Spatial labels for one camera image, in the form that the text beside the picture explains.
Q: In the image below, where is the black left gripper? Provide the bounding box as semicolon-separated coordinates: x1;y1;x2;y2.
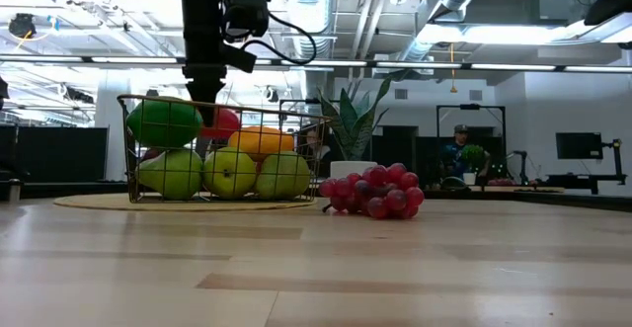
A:
180;0;229;127

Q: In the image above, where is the red-orange mango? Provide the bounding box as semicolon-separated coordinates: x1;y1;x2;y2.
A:
198;107;243;141

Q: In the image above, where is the green lime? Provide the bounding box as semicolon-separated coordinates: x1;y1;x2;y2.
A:
125;98;204;150

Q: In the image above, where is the yellow-orange mango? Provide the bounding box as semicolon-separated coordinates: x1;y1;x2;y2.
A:
227;125;296;163

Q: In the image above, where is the gold wire basket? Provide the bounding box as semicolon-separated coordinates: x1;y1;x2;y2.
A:
117;93;332;204

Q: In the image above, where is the yellow-green apple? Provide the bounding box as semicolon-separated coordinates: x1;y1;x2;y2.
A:
202;146;258;201

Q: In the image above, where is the green pear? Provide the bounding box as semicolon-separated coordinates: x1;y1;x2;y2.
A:
136;148;204;202

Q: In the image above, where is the person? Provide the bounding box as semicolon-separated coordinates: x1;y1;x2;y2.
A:
440;123;491;190
301;127;333;179

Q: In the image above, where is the green snake plant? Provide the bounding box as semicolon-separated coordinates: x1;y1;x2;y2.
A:
318;68;421;163

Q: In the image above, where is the black monitor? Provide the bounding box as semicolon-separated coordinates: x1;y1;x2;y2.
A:
555;131;604;161

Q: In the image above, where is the round tan mat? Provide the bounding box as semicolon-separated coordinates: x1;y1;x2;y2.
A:
52;192;318;213

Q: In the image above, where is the black partition panel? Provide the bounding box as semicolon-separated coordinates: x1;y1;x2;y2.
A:
0;125;109;184

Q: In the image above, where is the white plant pot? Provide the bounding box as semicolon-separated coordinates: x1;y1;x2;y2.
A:
329;160;379;181

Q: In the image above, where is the long ceiling light strip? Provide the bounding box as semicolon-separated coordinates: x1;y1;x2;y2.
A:
0;53;632;74

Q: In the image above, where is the red grape bunch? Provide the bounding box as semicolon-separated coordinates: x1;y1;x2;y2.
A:
317;163;427;221

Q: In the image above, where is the black ceiling device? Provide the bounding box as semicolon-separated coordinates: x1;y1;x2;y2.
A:
8;13;38;41

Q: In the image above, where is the small bushy green plant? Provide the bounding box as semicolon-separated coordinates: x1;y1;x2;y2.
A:
460;143;489;174

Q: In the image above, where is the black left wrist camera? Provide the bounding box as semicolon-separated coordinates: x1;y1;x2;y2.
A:
220;41;259;75

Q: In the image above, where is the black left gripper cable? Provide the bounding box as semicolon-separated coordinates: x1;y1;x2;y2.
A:
229;0;318;67

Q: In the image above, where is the wide silver ventilation duct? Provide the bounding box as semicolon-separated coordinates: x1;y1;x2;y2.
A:
279;0;338;60

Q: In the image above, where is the yellow hanging cord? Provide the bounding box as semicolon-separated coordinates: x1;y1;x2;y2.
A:
447;42;458;94

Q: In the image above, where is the black metal rig frame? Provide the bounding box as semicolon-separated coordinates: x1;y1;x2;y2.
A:
435;103;508;180

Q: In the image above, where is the black metal table frame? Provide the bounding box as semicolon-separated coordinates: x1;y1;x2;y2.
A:
0;181;632;214

